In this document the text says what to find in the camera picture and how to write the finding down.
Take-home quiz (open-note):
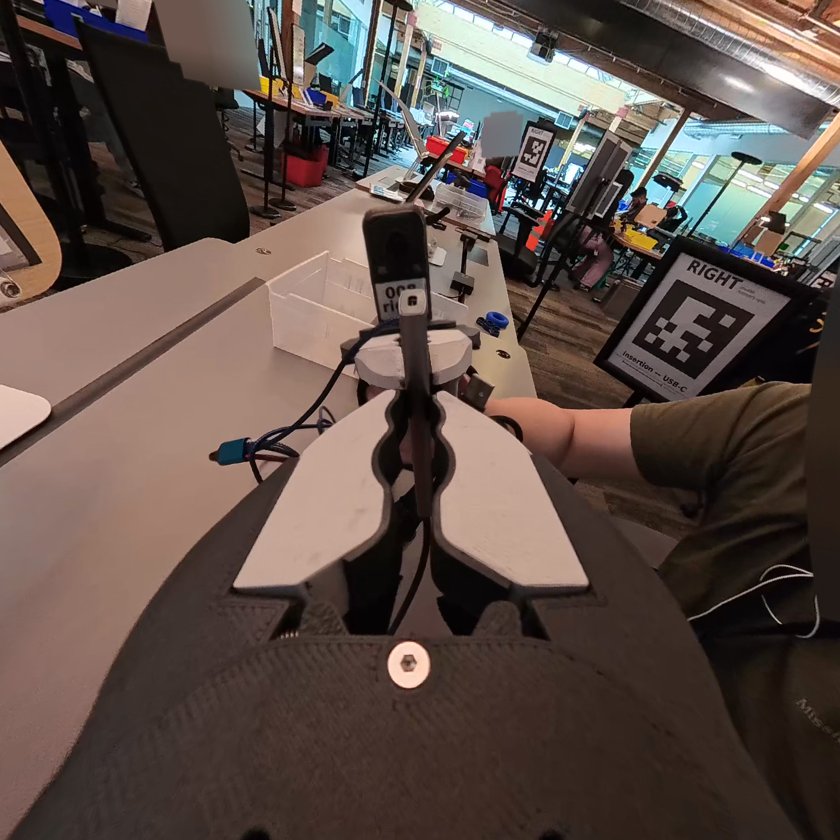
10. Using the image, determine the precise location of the blue storage bin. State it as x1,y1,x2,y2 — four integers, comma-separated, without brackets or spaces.
42,0,151,35

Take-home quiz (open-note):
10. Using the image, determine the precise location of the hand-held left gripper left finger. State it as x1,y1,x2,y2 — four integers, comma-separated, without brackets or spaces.
231,390,404,592

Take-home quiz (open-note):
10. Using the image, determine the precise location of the red plastic bin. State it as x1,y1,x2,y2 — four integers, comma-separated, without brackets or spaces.
282,144,329,189

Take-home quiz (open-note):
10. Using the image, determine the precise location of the silver ventilation duct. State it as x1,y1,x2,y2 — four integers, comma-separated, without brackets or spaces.
617,0,840,112

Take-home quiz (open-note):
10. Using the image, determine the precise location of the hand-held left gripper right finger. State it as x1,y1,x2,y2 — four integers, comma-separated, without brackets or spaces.
428,391,592,595

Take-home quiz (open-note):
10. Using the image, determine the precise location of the blue braided multi-head cable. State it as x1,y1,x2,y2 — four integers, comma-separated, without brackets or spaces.
210,320,403,488

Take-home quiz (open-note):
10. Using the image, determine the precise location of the black pole stand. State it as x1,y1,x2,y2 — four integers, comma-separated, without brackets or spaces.
56,243,135,290

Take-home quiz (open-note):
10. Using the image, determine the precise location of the clear plastic bin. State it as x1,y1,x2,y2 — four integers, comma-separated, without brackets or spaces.
266,251,470,376

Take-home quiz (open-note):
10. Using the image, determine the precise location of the white tablet stand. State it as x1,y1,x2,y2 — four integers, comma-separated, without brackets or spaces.
0,384,52,452

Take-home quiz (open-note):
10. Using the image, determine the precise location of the framed marker sign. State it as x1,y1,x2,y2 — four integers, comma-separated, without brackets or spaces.
594,236,821,406
513,120,559,181

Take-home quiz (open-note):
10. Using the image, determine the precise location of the black floor lamp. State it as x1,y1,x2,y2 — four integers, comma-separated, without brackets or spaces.
689,152,762,240

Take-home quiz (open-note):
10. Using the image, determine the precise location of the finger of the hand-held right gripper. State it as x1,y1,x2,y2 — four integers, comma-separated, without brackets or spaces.
428,329,473,389
353,330,409,391

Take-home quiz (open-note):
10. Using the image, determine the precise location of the black USB hub with cable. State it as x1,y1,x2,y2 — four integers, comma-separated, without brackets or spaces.
387,293,497,634

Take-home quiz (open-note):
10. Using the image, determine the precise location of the person's right hand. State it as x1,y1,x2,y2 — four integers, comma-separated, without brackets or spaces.
484,397,528,438

